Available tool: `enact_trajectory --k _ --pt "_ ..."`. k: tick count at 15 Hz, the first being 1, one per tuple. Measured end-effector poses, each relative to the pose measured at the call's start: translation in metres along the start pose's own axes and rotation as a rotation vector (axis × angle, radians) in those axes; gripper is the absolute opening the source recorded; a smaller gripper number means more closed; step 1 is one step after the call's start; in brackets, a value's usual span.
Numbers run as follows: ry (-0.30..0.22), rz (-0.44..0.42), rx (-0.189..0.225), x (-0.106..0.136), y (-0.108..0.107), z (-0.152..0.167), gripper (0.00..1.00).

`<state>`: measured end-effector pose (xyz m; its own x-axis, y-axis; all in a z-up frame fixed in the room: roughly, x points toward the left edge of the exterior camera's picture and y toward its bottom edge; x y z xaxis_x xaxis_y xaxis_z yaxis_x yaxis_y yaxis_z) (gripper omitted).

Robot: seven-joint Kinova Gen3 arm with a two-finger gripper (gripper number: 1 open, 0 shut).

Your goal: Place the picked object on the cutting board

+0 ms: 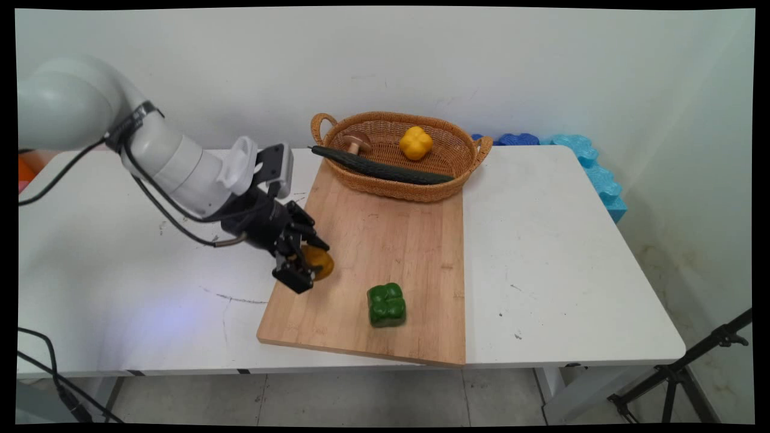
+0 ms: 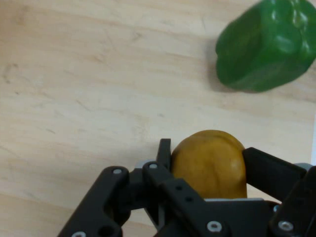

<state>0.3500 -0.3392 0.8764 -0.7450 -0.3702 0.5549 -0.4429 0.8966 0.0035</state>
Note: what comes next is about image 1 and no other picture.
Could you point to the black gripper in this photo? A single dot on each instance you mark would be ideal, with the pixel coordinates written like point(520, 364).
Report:
point(261, 222)

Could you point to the orange toy vegetable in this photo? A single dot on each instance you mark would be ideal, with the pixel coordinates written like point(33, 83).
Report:
point(323, 261)

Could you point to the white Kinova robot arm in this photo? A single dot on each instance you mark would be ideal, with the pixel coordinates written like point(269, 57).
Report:
point(168, 159)

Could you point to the wooden cutting board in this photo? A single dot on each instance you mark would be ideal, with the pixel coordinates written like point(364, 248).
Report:
point(385, 252)

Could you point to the green bell pepper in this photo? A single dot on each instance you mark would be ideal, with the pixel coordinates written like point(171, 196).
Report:
point(386, 305)

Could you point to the dark green cucumber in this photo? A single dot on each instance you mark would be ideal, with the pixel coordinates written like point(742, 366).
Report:
point(373, 168)

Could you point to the brown toy mushroom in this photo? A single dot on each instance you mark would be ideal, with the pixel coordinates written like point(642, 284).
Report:
point(356, 142)

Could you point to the yellow bell pepper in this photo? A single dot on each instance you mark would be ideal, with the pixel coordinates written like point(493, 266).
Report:
point(415, 143)

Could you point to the woven wicker basket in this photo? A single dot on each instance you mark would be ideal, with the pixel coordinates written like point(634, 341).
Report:
point(463, 153)

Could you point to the dark blue foam piece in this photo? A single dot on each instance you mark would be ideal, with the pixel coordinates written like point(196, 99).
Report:
point(517, 139)

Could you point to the white table leg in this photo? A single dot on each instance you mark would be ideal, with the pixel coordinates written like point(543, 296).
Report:
point(99, 397)
point(577, 397)

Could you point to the orange object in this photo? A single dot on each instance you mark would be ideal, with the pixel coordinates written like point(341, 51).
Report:
point(25, 171)

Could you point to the light blue foam piece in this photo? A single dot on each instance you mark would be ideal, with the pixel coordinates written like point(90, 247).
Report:
point(595, 171)

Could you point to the black tripod stand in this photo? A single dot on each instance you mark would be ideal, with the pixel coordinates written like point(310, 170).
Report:
point(677, 376)

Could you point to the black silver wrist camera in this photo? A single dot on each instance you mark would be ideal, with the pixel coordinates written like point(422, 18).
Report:
point(275, 168)

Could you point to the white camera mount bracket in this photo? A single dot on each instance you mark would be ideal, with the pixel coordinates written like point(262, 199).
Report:
point(237, 165)

